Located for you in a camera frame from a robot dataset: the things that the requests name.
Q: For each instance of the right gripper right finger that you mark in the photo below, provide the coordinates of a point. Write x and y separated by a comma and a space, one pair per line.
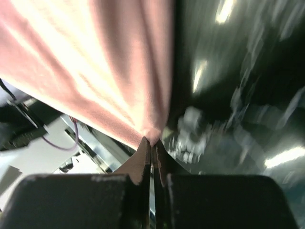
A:
185, 201

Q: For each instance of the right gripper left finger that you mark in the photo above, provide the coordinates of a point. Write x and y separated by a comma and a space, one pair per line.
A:
119, 200

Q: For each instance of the pink t shirt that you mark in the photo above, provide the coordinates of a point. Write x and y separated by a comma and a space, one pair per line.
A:
108, 63

